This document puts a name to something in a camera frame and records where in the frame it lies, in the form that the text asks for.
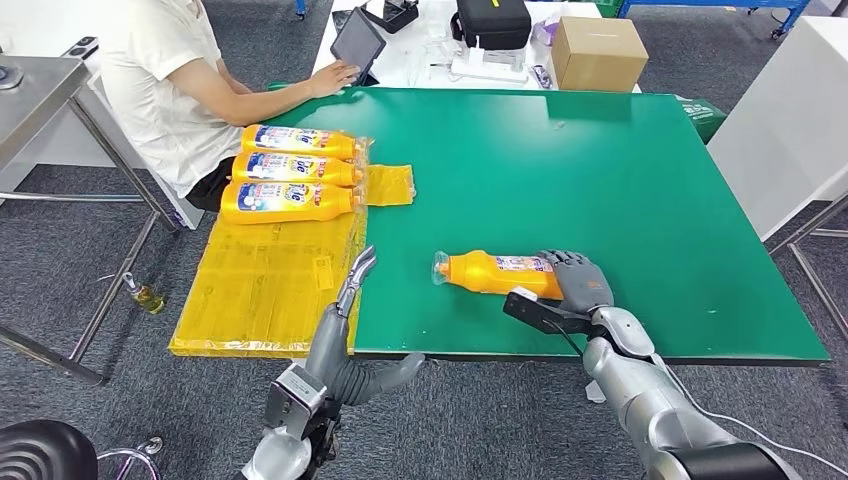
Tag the white power strip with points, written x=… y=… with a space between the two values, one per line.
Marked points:
x=487 y=71

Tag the person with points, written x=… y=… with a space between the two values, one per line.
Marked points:
x=152 y=86

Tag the person's right hand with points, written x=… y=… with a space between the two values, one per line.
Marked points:
x=336 y=78

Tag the grey metal table frame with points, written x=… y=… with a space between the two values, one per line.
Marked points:
x=831 y=233

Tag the yellow taped cardboard sheet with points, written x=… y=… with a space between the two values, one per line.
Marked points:
x=265 y=285

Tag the black device box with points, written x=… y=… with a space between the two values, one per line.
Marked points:
x=397 y=16

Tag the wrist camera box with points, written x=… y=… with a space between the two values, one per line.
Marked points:
x=536 y=311
x=295 y=401

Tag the green bag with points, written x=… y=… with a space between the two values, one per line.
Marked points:
x=704 y=117

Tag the brown cardboard box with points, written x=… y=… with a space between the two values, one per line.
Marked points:
x=599 y=56

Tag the purple plastic bag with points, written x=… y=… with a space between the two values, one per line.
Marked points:
x=546 y=30

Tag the purple snack packet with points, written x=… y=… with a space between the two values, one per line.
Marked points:
x=542 y=77

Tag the small yellow liquid bottle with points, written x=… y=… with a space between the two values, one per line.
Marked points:
x=149 y=299

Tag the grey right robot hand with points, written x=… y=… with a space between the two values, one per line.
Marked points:
x=583 y=281

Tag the black carrying case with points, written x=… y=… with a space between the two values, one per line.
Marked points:
x=493 y=23

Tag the green table mat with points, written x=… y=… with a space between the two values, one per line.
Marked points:
x=662 y=218

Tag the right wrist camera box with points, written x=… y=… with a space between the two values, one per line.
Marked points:
x=536 y=311

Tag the stainless steel table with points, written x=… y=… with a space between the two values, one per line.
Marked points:
x=33 y=93

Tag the white table foot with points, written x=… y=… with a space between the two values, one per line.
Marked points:
x=594 y=393

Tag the white side table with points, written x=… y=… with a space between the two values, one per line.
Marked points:
x=788 y=126

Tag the white desk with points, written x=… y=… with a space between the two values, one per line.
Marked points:
x=417 y=60

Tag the black stool seat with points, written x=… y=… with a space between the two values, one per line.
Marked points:
x=40 y=457

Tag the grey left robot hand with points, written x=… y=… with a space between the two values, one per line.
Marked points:
x=328 y=351

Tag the person's right forearm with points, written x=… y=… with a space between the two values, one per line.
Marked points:
x=272 y=106

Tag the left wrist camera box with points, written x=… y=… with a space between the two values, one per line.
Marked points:
x=295 y=401

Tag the black tablet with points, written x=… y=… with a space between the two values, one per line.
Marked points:
x=358 y=43

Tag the orange detergent bottle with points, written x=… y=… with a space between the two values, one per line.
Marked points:
x=331 y=205
x=490 y=275
x=338 y=144
x=338 y=173

